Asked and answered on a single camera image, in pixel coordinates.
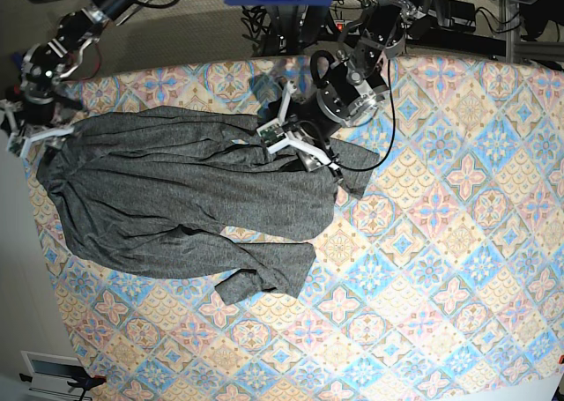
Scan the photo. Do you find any white power strip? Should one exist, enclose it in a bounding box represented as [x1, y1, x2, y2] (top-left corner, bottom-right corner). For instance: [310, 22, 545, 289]
[333, 19, 350, 33]

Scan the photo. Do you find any grey t-shirt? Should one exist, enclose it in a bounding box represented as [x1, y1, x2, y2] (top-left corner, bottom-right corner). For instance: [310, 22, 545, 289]
[36, 107, 379, 304]

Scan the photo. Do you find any white floor vent box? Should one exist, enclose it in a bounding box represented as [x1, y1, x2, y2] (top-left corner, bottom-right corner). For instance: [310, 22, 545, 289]
[21, 351, 86, 400]

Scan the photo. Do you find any aluminium frame post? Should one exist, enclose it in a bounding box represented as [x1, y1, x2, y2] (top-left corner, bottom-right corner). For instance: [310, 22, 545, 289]
[499, 0, 521, 63]

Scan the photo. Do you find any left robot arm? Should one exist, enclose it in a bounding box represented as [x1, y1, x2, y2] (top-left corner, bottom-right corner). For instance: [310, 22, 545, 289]
[256, 0, 499, 182]

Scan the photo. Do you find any patterned tile tablecloth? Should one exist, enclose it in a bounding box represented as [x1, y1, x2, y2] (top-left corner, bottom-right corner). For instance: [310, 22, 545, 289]
[25, 56, 563, 400]

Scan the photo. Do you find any blue black bottom clamp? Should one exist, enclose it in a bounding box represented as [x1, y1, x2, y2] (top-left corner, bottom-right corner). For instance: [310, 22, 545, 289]
[67, 375, 107, 401]

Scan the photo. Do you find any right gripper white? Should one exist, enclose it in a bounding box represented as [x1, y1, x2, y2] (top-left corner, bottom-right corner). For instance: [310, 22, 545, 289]
[1, 100, 75, 163]

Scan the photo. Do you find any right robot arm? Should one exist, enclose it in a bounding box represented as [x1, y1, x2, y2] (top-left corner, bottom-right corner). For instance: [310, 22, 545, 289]
[1, 0, 180, 158]

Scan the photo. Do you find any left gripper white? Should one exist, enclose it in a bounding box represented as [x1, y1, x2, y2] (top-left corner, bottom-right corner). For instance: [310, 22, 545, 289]
[256, 80, 344, 184]

